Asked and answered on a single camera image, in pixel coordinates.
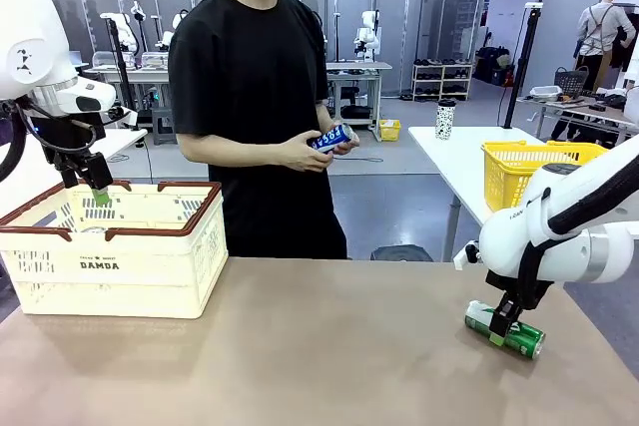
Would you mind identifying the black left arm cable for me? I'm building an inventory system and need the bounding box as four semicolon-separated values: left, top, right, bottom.
0;99;31;183

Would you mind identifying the green drink can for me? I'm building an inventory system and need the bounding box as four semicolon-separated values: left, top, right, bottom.
464;299;545;360

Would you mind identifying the black bags pile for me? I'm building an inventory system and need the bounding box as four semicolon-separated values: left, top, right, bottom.
473;45;513;87

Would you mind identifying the black-spotted white tumbler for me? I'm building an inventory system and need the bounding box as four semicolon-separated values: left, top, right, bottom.
434;99;458;141

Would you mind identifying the small yellow floor crate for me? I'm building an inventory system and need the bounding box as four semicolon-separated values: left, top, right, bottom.
378;119;402;142

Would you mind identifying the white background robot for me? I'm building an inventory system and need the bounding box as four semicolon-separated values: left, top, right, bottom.
158;9;191;53
352;9;381;62
99;11;139;53

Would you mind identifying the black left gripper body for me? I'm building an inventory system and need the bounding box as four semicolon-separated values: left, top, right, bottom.
30;114;109;171

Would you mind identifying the white shoe rack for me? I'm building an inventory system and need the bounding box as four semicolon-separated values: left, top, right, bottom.
411;62;474;102

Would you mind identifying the black pole with white top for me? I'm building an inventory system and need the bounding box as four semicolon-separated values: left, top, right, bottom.
501;2;545;131

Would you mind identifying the white tray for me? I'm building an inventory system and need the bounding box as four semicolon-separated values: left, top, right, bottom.
528;85;563;101

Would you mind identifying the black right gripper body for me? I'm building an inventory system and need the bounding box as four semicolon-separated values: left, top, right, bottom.
486;270;555;312

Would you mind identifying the person's right hand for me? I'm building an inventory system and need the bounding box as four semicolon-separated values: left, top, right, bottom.
282;134;335;174

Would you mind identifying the person's left forearm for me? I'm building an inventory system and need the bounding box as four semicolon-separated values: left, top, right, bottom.
315;99;336;134

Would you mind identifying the dark grey wire basket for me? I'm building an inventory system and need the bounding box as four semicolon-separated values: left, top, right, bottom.
553;65;590;98

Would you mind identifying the cluttered background table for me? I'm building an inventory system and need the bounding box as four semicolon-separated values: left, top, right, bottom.
516;94;639;148

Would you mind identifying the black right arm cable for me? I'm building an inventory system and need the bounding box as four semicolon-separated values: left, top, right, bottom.
516;144;639;307

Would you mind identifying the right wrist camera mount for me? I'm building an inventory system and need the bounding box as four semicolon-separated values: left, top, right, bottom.
452;239;483;270

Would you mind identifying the dark metal stand base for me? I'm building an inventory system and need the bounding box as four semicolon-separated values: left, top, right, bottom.
369;243;434;262

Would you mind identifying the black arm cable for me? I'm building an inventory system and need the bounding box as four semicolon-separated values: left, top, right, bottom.
0;99;31;183
516;144;639;307

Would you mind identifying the white table beside basket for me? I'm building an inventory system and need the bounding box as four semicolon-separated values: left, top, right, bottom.
0;127;150;217

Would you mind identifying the black tripod stand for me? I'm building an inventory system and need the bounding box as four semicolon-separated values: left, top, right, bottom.
107;16;141;131

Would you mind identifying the white side table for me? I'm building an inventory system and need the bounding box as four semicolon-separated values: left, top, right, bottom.
407;125;639;263

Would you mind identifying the blue drink can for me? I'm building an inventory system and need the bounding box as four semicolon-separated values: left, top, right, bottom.
306;124;356;155

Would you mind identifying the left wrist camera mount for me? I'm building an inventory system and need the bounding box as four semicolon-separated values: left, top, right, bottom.
106;105;140;129

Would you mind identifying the cream basket with brown handles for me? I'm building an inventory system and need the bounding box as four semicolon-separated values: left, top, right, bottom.
0;180;230;320

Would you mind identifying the grey step stool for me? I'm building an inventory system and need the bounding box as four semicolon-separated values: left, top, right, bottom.
151;106;184;147

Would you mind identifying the person's right forearm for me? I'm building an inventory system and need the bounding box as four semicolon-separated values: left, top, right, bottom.
177;132;291;168

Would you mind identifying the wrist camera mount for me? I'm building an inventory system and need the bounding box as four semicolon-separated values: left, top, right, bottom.
106;105;140;129
452;239;483;270

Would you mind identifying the person's left hand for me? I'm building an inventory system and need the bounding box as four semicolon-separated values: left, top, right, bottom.
322;119;361;157

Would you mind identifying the person in black T-shirt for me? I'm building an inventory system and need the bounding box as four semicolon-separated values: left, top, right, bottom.
168;0;349;261

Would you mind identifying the mannequin with apron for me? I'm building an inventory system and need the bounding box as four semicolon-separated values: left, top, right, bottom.
573;0;638;91

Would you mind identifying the yellow plastic basket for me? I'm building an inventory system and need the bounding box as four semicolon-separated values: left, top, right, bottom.
480;139;610;213

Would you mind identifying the clear plastic box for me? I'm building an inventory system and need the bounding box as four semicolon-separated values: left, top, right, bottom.
141;50;174;68
92;50;124;69

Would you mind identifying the white background workbench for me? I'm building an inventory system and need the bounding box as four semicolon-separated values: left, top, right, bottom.
323;61;393;128
84;64;194;131

